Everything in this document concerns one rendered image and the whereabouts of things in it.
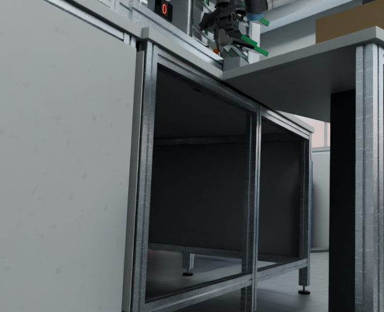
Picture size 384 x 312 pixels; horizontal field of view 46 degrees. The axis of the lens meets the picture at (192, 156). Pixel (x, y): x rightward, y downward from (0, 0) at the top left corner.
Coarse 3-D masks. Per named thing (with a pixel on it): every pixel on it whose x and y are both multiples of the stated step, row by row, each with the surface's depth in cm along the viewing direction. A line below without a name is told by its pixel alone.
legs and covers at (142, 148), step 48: (144, 48) 113; (144, 96) 111; (240, 96) 161; (144, 144) 110; (192, 144) 274; (240, 144) 260; (288, 144) 245; (144, 192) 111; (192, 192) 272; (240, 192) 256; (288, 192) 242; (144, 240) 110; (192, 240) 269; (240, 240) 253; (288, 240) 239; (144, 288) 109; (192, 288) 132
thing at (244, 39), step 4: (204, 12) 222; (204, 16) 222; (212, 28) 218; (212, 32) 225; (228, 32) 211; (232, 32) 210; (236, 32) 208; (240, 32) 223; (232, 36) 209; (236, 36) 208; (240, 36) 206; (244, 36) 207; (236, 40) 219; (240, 40) 211; (244, 40) 208; (248, 40) 210; (252, 40) 212; (248, 44) 214; (252, 44) 213; (256, 44) 215
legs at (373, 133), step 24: (360, 48) 109; (360, 72) 109; (336, 96) 155; (360, 96) 108; (336, 120) 154; (360, 120) 108; (336, 144) 153; (360, 144) 107; (336, 168) 152; (360, 168) 106; (336, 192) 151; (360, 192) 106; (336, 216) 150; (360, 216) 105; (336, 240) 149; (360, 240) 104; (336, 264) 148; (360, 264) 104; (336, 288) 147; (360, 288) 103
